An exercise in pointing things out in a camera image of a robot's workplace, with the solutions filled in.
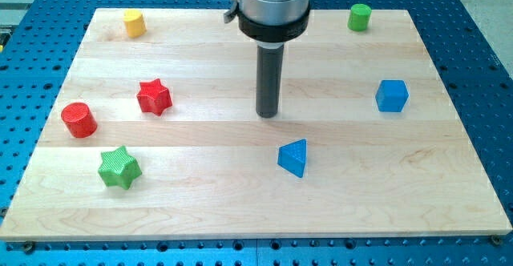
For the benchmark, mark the yellow cylinder block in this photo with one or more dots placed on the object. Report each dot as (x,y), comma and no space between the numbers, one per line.
(134,23)

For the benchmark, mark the green star block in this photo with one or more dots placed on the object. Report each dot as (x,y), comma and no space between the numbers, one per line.
(119,168)

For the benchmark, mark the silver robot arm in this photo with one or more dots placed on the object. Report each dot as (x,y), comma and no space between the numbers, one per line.
(270,23)

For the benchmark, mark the green cylinder block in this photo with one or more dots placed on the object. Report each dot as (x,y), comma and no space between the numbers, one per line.
(359,17)

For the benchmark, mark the blue triangle block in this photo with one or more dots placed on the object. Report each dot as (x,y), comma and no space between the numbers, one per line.
(292,157)

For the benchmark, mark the red star block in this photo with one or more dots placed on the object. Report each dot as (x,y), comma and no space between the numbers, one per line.
(154,97)

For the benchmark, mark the red cylinder block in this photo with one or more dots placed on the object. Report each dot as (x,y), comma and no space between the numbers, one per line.
(79,120)

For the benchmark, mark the blue cube block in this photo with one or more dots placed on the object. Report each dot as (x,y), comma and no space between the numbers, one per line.
(391,95)

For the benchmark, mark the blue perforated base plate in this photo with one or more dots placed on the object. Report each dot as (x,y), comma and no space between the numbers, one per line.
(42,47)

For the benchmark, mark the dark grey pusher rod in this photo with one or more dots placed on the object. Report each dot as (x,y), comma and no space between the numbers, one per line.
(268,76)

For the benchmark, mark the wooden board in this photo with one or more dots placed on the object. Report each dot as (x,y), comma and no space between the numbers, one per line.
(209,162)

